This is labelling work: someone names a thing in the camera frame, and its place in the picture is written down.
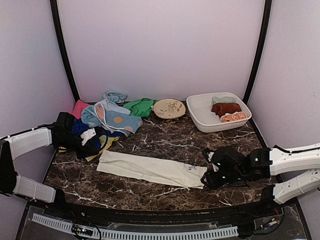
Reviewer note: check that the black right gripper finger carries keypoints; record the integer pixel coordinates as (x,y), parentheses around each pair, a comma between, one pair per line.
(211,180)
(208,154)

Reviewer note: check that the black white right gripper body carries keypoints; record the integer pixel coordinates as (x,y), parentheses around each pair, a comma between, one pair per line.
(233,176)

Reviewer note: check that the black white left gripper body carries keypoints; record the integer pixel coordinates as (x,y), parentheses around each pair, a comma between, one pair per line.
(67,142)

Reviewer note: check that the orange bunny pattern towel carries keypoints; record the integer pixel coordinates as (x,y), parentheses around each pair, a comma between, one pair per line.
(232,117)

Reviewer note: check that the cream white embroidered towel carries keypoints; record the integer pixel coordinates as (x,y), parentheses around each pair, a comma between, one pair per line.
(154,170)

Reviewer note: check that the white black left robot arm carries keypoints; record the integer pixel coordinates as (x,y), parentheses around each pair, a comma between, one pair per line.
(25,156)

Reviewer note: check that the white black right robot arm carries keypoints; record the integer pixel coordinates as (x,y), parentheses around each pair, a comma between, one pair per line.
(265,162)

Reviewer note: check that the yellow white cloth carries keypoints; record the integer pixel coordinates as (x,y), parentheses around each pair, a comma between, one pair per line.
(109,143)

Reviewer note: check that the dark blue towel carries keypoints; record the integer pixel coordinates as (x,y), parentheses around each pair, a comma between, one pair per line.
(102,135)

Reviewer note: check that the light blue dotted towel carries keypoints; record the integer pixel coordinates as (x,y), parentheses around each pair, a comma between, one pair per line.
(111,117)

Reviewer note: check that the pink cloth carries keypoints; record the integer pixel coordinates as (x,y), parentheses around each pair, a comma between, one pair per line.
(78,109)

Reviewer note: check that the rust brown rolled towel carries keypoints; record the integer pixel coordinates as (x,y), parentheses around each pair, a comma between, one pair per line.
(221,109)

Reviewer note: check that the white plastic tub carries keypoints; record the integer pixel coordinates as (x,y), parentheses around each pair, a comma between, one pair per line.
(199,107)

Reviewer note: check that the light blue crumpled cloth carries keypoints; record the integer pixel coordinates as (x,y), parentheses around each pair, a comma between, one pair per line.
(115,97)

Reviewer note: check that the pale green rolled towel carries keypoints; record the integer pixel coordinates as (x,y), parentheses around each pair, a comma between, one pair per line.
(224,99)

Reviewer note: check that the beige round embroidered cloth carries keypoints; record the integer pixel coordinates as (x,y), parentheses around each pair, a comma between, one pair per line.
(169,108)

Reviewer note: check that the green cloth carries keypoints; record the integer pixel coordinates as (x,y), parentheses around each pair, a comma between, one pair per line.
(140,108)

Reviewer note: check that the small green circuit board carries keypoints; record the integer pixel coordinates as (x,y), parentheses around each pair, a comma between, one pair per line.
(81,231)

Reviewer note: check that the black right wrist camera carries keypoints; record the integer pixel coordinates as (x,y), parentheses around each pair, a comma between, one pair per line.
(227,158)

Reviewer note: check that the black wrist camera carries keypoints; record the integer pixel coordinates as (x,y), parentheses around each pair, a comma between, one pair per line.
(66,120)
(227,158)

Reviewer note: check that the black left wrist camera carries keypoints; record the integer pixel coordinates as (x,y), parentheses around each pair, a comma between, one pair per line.
(66,120)

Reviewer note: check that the black table front rail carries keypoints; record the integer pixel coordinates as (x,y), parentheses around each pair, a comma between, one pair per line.
(223,215)

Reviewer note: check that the black right corner post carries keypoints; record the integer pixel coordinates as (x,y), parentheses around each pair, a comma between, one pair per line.
(259,50)

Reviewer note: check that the black corner post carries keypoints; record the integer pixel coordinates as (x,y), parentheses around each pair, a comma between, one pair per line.
(259,50)
(63,49)

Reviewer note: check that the black left corner post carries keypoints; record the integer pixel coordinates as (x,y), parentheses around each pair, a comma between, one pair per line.
(63,49)

